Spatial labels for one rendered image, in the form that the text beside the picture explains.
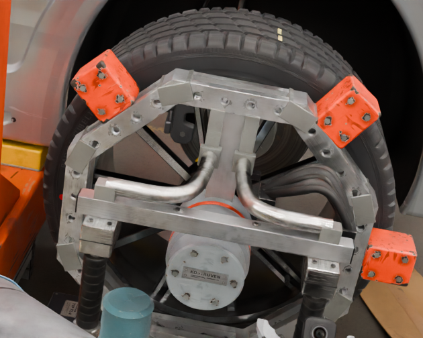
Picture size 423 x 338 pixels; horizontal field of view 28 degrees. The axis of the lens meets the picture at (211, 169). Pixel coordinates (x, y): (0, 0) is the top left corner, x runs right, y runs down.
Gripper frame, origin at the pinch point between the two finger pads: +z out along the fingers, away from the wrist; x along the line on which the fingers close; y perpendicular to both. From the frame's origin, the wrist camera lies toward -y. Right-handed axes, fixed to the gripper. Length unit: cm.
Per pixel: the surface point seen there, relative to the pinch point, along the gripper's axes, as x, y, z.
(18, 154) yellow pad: -64, 12, 62
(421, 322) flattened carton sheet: 60, 82, 132
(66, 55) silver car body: -55, -14, 62
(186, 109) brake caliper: -28, -4, 69
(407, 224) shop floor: 65, 83, 205
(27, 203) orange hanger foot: -57, 16, 48
